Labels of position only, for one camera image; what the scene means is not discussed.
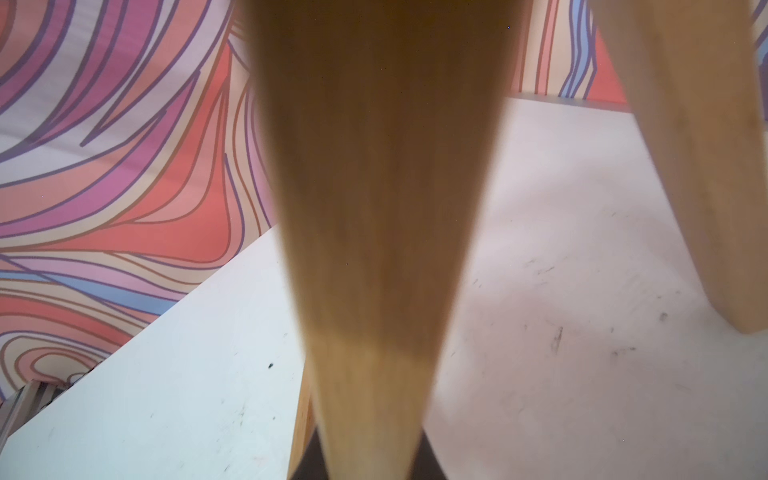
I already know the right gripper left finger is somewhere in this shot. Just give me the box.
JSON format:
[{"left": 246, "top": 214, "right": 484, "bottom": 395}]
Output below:
[{"left": 290, "top": 429, "right": 327, "bottom": 480}]

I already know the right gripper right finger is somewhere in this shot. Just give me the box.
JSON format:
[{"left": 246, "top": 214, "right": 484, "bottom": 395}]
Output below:
[{"left": 410, "top": 430, "right": 447, "bottom": 480}]

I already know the wooden easel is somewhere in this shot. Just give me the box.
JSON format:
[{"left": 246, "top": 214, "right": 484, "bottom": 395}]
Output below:
[{"left": 240, "top": 1, "right": 767, "bottom": 479}]

